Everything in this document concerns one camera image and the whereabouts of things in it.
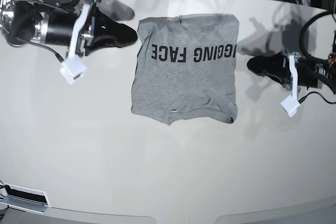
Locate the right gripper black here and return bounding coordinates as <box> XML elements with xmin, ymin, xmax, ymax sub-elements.
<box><xmin>39</xmin><ymin>7</ymin><xmax>138</xmax><ymax>57</ymax></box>

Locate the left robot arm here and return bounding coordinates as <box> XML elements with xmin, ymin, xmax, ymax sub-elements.
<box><xmin>247</xmin><ymin>10</ymin><xmax>335</xmax><ymax>94</ymax></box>

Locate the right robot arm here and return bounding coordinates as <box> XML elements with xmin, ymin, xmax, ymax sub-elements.
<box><xmin>1</xmin><ymin>0</ymin><xmax>138</xmax><ymax>62</ymax></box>

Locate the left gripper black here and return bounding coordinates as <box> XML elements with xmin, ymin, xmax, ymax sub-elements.
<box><xmin>247</xmin><ymin>52</ymin><xmax>327</xmax><ymax>90</ymax></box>

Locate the grey t-shirt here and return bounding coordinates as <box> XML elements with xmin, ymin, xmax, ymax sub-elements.
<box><xmin>131</xmin><ymin>14</ymin><xmax>239</xmax><ymax>125</ymax></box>

